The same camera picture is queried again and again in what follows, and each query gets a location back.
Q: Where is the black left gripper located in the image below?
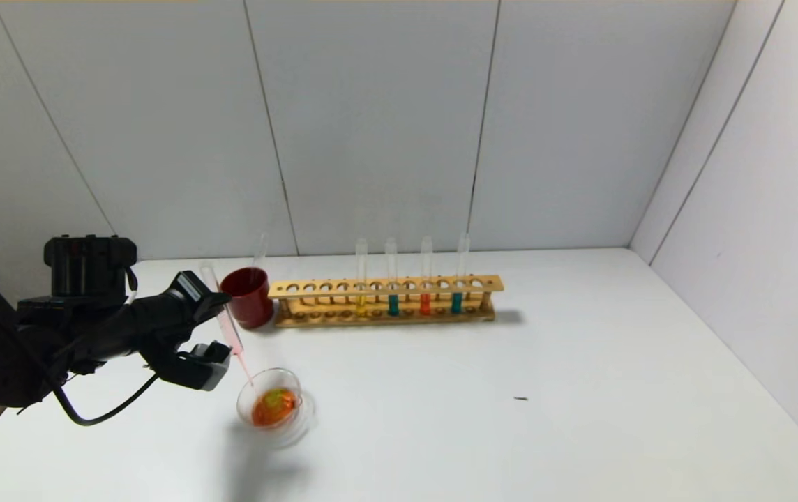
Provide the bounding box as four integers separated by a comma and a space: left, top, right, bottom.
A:
126, 270, 232, 344

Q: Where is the red pigment test tube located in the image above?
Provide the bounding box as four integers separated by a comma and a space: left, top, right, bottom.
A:
200, 261, 255, 384
419, 236, 433, 316

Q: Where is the wooden test tube rack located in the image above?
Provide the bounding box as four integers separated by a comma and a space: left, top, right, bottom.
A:
268, 275, 504, 328

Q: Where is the teal pigment test tube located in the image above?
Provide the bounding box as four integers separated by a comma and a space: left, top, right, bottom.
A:
385, 237, 400, 317
451, 234, 470, 314

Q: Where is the dark red cup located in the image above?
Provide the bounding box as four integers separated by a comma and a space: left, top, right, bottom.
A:
220, 267, 276, 330

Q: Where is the clear glass spouted dish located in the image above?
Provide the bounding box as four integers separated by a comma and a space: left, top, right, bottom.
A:
236, 367, 317, 448

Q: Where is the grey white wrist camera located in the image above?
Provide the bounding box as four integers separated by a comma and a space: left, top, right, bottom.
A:
176, 340, 233, 391

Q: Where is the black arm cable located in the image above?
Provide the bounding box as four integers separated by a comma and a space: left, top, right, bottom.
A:
50, 373, 163, 427

